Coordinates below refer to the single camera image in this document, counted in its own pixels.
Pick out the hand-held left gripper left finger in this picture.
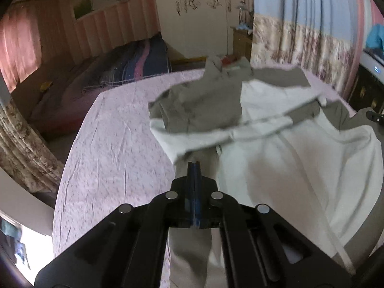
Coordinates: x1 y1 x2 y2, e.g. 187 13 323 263
34 161 195 288

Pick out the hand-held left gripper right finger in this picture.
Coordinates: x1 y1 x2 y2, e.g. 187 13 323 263
194 161 357 288

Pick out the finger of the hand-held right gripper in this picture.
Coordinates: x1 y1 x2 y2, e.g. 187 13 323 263
366 110 384 123

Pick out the olive and white jacket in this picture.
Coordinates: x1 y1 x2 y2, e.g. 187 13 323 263
148 55 384 288

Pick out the blue cloth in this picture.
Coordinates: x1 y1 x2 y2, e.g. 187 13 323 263
365 24 384 50

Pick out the window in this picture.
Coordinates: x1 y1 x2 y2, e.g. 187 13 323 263
0 213 32 272

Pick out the wide blue floral curtain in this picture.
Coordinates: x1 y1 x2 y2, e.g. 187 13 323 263
250 0 365 102

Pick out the narrow blue floral curtain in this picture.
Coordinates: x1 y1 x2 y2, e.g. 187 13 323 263
0 75 65 192

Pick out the wooden cabinet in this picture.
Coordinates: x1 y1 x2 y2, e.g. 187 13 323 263
230 25 254 60

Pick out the bed with striped blanket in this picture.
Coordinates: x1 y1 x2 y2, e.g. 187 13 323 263
30 34 171 126

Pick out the white wardrobe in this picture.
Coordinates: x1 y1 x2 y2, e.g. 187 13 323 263
152 0 255 59

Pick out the pink window curtain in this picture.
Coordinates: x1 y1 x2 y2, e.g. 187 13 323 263
0 6 42 93

